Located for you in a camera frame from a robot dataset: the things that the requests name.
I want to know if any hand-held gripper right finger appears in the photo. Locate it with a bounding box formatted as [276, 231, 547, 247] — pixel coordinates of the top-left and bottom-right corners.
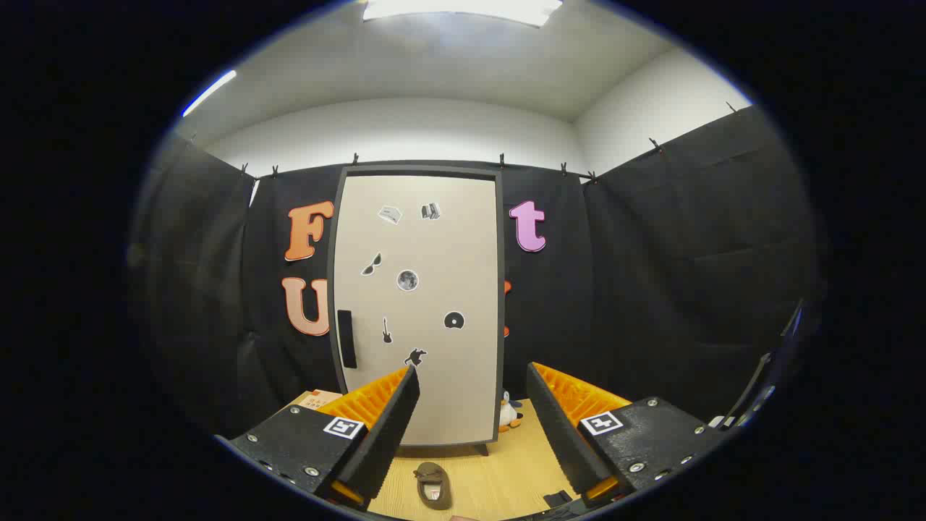
[526, 361, 729, 505]

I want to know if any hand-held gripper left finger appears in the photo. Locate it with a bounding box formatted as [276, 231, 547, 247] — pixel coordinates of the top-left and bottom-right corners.
[215, 364, 421, 512]

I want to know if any brown fuzzy shoe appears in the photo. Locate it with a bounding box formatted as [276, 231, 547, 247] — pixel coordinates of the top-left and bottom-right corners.
[414, 462, 454, 511]

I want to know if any white shoe cabinet door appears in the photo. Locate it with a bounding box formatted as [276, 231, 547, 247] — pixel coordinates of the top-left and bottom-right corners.
[336, 176, 498, 446]

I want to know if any grey shoe cabinet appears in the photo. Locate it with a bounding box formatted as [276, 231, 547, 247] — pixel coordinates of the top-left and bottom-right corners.
[327, 165, 506, 457]

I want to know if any penguin plush toy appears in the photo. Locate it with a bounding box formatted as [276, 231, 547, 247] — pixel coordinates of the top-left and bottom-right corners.
[498, 391, 524, 433]

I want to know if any beige cover book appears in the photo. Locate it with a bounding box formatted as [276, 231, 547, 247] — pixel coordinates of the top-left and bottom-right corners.
[300, 389, 344, 413]

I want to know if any black backdrop cloth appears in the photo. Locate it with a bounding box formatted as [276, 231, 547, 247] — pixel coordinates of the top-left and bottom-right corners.
[130, 105, 822, 442]

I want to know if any ceiling light strip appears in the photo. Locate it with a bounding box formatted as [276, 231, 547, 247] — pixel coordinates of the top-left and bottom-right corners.
[181, 69, 238, 118]

